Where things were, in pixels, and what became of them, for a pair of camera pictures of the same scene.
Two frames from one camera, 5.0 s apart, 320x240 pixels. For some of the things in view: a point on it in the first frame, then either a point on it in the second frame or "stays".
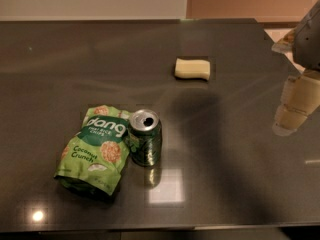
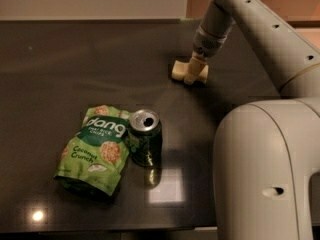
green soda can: [145, 136] stays
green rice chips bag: [94, 158] stays
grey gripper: [308, 42] -> [208, 44]
